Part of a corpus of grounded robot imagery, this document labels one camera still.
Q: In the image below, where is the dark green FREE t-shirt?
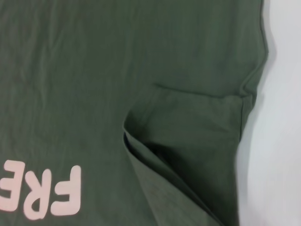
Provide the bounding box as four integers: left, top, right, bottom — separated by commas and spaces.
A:
0, 0, 270, 226

